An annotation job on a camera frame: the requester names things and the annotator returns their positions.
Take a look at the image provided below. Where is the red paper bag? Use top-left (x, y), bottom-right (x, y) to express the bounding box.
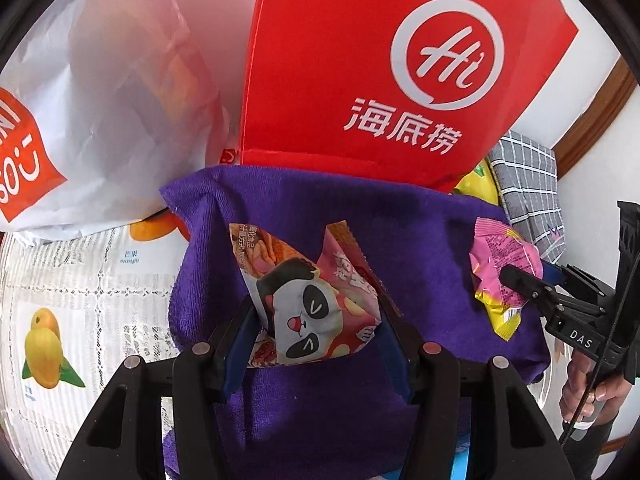
top-left (235, 0), bottom-right (581, 196)

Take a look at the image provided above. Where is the purple towel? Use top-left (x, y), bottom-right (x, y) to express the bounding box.
top-left (159, 164), bottom-right (551, 480)

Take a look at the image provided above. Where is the blue tissue pack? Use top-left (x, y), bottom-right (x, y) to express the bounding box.
top-left (447, 432), bottom-right (473, 480)

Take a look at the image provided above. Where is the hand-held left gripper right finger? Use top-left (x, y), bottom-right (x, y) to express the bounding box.
top-left (372, 294), bottom-right (563, 480)

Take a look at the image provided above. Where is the grey checked folded cloth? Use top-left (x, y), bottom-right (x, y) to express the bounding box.
top-left (487, 130), bottom-right (568, 266)

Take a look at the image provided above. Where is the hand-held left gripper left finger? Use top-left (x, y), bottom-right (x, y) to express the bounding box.
top-left (57, 296), bottom-right (261, 480)

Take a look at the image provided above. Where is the fruit-print tablecloth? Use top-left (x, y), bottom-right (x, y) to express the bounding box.
top-left (0, 210), bottom-right (576, 480)

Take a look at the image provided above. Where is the large pink snack packet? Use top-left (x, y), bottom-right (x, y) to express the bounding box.
top-left (468, 217), bottom-right (545, 343)

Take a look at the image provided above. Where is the white plastic bag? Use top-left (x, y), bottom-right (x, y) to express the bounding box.
top-left (0, 0), bottom-right (266, 248)

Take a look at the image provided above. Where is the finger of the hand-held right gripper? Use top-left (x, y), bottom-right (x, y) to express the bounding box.
top-left (500, 264), bottom-right (606, 322)
top-left (541, 259), bottom-right (615, 305)

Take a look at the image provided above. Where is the yellow snack packet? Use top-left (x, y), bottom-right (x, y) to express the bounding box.
top-left (452, 157), bottom-right (501, 206)

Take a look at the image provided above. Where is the panda print snack packet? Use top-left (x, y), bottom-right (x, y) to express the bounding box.
top-left (229, 220), bottom-right (383, 368)

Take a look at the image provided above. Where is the person's right hand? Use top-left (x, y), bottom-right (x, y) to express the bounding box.
top-left (559, 346), bottom-right (635, 426)

